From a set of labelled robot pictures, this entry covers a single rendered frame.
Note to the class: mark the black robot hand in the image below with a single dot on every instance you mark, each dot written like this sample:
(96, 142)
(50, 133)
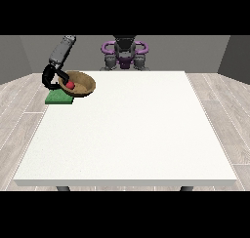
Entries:
(47, 76)

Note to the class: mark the brown wooden bowl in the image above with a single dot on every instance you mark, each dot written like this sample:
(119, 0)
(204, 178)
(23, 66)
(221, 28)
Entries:
(83, 84)

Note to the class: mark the green square pad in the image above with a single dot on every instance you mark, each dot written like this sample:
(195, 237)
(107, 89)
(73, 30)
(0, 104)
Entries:
(58, 98)

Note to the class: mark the small red ball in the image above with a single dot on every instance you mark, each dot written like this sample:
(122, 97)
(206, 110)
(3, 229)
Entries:
(70, 85)

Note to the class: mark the grey robot trunk purple rings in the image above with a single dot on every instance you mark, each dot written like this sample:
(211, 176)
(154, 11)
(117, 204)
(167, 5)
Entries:
(124, 55)

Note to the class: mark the dark table leg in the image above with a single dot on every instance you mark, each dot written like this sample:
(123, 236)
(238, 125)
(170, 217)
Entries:
(63, 188)
(186, 188)

